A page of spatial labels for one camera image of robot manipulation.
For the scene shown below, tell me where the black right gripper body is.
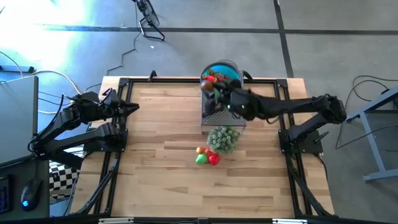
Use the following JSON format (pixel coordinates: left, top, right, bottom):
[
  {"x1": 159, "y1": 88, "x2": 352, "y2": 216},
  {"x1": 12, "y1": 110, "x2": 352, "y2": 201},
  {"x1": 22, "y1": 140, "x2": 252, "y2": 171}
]
[{"x1": 228, "y1": 88, "x2": 261, "y2": 123}]

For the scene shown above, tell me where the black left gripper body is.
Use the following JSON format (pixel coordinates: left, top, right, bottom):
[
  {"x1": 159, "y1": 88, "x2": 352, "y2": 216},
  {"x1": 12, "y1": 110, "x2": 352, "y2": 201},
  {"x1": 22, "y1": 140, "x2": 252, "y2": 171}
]
[{"x1": 93, "y1": 89, "x2": 127, "y2": 125}]

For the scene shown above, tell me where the blue collapsible colander bowl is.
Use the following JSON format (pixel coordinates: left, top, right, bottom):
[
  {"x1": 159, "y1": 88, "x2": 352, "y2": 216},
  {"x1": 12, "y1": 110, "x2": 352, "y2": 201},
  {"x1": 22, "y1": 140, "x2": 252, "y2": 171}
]
[{"x1": 200, "y1": 59, "x2": 243, "y2": 101}]

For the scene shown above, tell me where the brown kiwi half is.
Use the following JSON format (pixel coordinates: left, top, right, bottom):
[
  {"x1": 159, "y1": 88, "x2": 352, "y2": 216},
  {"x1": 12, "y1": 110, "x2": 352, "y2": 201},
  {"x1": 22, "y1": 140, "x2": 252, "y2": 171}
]
[{"x1": 200, "y1": 80, "x2": 215, "y2": 93}]

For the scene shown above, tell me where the potted artificial succulent plant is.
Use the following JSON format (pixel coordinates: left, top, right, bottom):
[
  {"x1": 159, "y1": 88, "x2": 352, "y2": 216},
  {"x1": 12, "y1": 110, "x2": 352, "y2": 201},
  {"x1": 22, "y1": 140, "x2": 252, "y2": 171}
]
[{"x1": 206, "y1": 126, "x2": 239, "y2": 155}]

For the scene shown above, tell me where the perforated grey metal stand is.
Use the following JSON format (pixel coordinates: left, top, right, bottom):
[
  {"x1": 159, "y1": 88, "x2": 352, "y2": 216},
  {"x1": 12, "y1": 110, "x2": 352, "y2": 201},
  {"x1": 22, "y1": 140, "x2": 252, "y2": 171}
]
[{"x1": 201, "y1": 74, "x2": 247, "y2": 135}]

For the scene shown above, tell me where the black white checkerboard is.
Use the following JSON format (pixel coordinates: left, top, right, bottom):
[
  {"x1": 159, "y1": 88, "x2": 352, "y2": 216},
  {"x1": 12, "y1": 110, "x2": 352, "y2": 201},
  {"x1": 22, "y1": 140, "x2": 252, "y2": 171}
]
[{"x1": 49, "y1": 161, "x2": 82, "y2": 200}]

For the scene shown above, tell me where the grey laptop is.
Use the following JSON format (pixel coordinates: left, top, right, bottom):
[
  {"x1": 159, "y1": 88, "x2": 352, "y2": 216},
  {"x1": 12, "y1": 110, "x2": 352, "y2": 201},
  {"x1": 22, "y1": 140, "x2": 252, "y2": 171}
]
[{"x1": 0, "y1": 75, "x2": 39, "y2": 169}]

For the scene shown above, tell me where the black floor fan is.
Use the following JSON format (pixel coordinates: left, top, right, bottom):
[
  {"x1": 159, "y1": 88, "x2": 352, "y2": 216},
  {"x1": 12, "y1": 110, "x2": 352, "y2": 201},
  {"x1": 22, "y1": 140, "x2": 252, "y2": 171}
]
[{"x1": 132, "y1": 0, "x2": 166, "y2": 42}]

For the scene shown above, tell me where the black power strip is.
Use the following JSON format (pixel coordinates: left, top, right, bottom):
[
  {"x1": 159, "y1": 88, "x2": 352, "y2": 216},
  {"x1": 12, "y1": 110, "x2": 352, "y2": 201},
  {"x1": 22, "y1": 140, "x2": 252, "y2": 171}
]
[{"x1": 0, "y1": 65, "x2": 35, "y2": 73}]

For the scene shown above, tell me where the black computer mouse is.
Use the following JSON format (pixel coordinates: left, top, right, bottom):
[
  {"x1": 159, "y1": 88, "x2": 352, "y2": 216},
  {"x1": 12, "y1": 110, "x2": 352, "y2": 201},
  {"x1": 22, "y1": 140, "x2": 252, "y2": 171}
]
[{"x1": 21, "y1": 179, "x2": 42, "y2": 212}]

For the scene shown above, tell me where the black keyboard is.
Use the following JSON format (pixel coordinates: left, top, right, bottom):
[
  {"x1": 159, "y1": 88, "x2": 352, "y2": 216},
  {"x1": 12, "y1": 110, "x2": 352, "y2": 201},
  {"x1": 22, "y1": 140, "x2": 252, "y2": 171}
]
[{"x1": 0, "y1": 175, "x2": 14, "y2": 215}]

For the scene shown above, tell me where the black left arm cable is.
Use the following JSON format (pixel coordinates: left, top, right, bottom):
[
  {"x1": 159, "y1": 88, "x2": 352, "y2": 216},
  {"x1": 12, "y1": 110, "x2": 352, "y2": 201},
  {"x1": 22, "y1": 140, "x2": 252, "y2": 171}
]
[{"x1": 54, "y1": 88, "x2": 113, "y2": 125}]

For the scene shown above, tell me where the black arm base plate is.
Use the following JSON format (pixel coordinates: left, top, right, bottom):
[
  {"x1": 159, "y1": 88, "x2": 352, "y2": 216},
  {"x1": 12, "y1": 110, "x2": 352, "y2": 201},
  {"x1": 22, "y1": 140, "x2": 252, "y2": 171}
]
[
  {"x1": 76, "y1": 129, "x2": 129, "y2": 153},
  {"x1": 279, "y1": 129, "x2": 324, "y2": 154}
]

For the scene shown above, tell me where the black aluminium table frame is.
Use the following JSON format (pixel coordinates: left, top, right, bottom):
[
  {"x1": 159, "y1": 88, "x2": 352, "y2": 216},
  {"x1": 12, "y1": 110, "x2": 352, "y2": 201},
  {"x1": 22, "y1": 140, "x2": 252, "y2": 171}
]
[{"x1": 70, "y1": 70, "x2": 336, "y2": 218}]

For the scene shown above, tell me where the yellow floor cable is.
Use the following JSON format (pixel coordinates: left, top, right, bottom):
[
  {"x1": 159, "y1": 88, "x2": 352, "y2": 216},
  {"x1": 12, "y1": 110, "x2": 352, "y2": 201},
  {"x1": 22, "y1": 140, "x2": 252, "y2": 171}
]
[{"x1": 0, "y1": 51, "x2": 85, "y2": 114}]

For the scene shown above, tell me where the black fan cable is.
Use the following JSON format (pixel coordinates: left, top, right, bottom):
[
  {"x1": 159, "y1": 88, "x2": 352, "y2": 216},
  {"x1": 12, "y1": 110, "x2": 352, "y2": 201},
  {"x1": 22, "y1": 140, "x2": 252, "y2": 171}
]
[{"x1": 106, "y1": 2, "x2": 140, "y2": 77}]

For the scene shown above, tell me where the silver frame bracket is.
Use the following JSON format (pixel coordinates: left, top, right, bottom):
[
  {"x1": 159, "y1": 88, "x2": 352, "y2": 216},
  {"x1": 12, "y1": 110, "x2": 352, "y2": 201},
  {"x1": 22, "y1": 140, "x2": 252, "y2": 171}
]
[
  {"x1": 272, "y1": 218, "x2": 308, "y2": 224},
  {"x1": 98, "y1": 217, "x2": 134, "y2": 224}
]

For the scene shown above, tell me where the black floor cable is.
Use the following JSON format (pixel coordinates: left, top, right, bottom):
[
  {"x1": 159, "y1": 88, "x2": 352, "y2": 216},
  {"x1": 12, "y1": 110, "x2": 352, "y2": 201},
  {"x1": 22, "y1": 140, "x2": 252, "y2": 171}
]
[{"x1": 335, "y1": 74, "x2": 398, "y2": 150}]

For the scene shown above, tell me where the grey desk frame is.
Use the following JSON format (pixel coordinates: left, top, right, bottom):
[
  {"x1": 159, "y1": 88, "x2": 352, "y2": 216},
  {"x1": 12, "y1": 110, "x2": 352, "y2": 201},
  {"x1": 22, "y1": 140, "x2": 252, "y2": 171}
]
[{"x1": 343, "y1": 86, "x2": 398, "y2": 183}]

